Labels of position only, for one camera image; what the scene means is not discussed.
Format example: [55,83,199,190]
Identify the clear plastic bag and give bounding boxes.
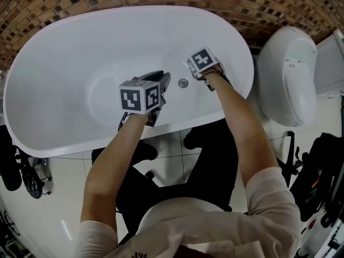
[0,68,8,91]

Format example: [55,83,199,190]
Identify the white toilet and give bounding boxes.
[256,26,318,127]

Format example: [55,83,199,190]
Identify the white cabinet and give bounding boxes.
[313,28,344,96]

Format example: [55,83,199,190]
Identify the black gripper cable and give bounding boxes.
[117,111,131,131]

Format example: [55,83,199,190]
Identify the black office chair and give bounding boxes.
[0,124,27,192]

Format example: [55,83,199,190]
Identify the person's black trousers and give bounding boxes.
[91,119,240,239]

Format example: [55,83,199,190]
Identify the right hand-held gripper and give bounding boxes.
[187,47,225,92]

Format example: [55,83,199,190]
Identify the person's right forearm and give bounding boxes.
[204,71,280,196]

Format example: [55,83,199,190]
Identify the person's left black shoe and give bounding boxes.
[141,141,159,161]

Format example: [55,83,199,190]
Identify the black round mesh stool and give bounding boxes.
[21,157,53,200]

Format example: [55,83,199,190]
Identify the white oval bathtub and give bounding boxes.
[2,5,255,158]

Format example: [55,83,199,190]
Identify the person's right black shoe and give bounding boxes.
[184,127,203,151]

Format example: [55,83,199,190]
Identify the person's white shirt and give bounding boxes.
[72,167,303,258]

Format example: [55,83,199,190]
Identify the person's left forearm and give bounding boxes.
[80,113,151,233]

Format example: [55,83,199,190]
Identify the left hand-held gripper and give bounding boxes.
[118,69,173,128]

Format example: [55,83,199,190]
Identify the orange handled tool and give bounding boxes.
[311,168,323,188]

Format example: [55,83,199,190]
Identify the person's black shoe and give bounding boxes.
[141,141,159,161]
[184,127,203,151]

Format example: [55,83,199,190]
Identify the black star base chair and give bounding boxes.
[276,130,305,188]

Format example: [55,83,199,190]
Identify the black bag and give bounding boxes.
[290,132,344,223]

